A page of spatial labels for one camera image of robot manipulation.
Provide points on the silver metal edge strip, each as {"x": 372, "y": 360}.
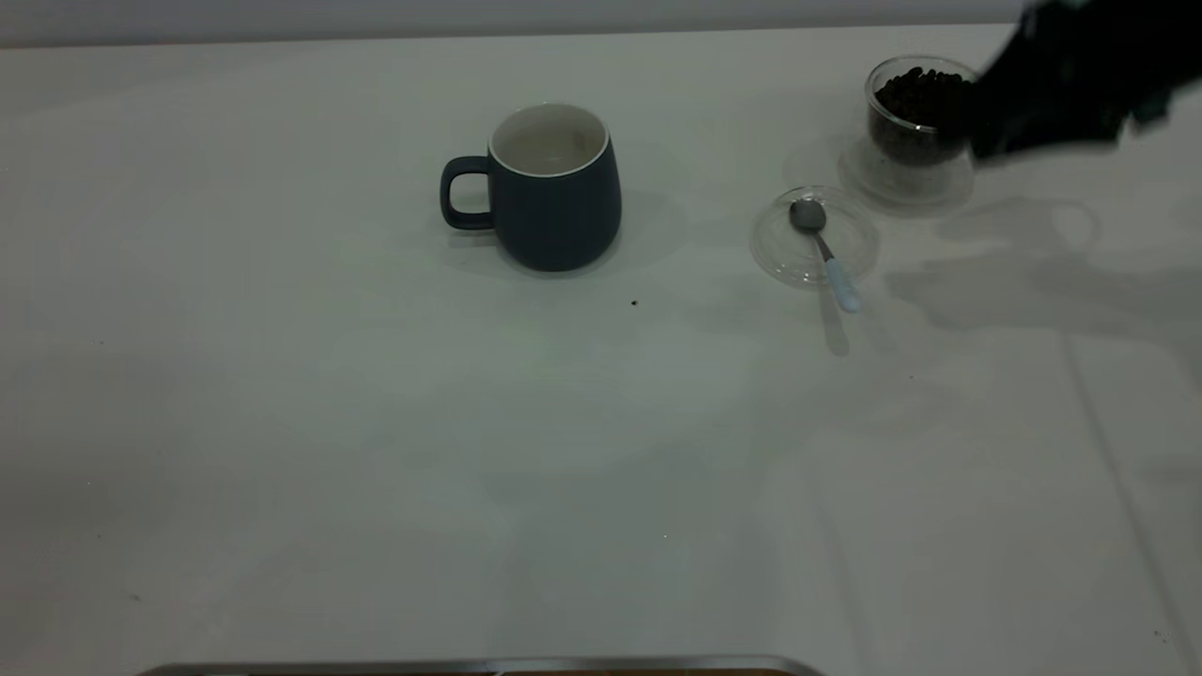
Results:
{"x": 470, "y": 668}

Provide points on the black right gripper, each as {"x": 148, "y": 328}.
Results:
{"x": 1099, "y": 66}

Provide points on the dark grey ceramic mug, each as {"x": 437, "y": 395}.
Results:
{"x": 559, "y": 221}

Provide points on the coffee beans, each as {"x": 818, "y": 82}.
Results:
{"x": 916, "y": 94}

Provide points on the clear round lid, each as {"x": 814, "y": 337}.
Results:
{"x": 779, "y": 253}

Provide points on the clear glass saucer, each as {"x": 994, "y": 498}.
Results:
{"x": 864, "y": 183}

